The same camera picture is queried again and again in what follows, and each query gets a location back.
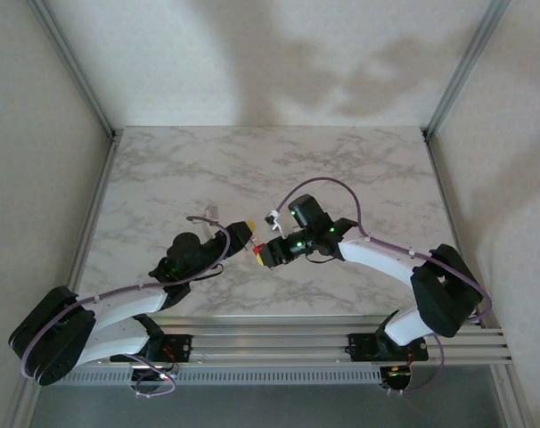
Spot aluminium mounting rails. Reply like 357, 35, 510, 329
73, 315, 514, 369

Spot circuit board with LED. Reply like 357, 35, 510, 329
379, 365, 413, 389
130, 365, 181, 384

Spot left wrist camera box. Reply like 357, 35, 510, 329
201, 203, 221, 240

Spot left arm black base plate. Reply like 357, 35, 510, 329
110, 333, 194, 363

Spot aluminium table side rail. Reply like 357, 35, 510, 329
64, 131, 122, 304
423, 133, 483, 322

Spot grey slotted cable duct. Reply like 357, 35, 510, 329
60, 367, 382, 385

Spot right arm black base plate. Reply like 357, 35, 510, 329
348, 332, 430, 362

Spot aluminium frame post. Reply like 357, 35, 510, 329
423, 0, 511, 137
27, 0, 118, 139

